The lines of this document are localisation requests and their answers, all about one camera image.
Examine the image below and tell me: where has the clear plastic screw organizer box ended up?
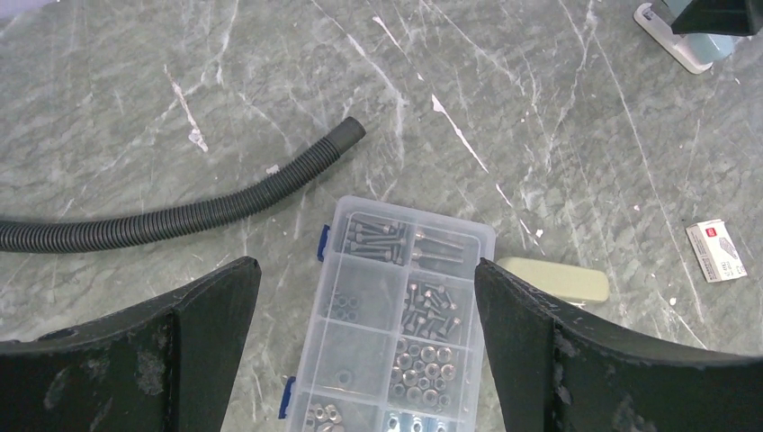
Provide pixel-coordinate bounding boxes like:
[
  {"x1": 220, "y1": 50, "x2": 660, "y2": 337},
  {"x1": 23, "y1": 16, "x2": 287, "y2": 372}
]
[{"x1": 279, "y1": 195, "x2": 496, "y2": 431}]

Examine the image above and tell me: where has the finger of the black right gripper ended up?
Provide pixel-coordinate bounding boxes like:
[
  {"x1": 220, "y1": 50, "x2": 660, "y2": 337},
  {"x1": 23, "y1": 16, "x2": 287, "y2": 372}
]
[{"x1": 670, "y1": 0, "x2": 762, "y2": 37}]

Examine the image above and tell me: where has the black corrugated hose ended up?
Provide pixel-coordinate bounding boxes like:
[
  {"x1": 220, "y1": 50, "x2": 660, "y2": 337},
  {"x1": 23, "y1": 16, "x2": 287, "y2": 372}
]
[{"x1": 0, "y1": 116, "x2": 367, "y2": 255}]

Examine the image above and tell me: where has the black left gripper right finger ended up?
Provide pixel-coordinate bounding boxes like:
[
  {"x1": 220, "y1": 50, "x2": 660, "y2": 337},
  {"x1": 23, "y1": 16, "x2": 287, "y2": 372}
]
[{"x1": 474, "y1": 259, "x2": 762, "y2": 431}]

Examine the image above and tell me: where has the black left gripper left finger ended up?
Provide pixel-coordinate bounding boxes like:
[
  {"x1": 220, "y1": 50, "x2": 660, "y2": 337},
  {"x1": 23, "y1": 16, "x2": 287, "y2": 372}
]
[{"x1": 1, "y1": 256, "x2": 262, "y2": 431}]

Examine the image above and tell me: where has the white staple box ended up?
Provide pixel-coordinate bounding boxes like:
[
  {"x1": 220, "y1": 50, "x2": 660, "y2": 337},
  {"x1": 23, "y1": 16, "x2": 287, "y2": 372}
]
[{"x1": 686, "y1": 219, "x2": 748, "y2": 283}]

